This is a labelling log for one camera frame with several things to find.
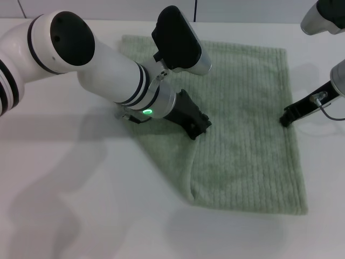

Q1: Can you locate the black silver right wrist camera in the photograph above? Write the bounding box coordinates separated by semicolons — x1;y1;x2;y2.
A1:
300;0;345;36

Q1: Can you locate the grey right wrist cable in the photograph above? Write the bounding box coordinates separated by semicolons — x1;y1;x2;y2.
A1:
311;91;345;121

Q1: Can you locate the pale green waffle towel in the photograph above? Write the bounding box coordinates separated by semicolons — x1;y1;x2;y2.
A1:
118;34;309;216

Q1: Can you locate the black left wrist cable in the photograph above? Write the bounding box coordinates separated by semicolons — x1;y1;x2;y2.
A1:
115;107;152;125

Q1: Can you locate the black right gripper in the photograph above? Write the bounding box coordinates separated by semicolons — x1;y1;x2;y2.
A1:
280;80;340;128

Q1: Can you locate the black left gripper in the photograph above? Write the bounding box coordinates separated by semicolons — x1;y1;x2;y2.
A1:
163;88;212;141

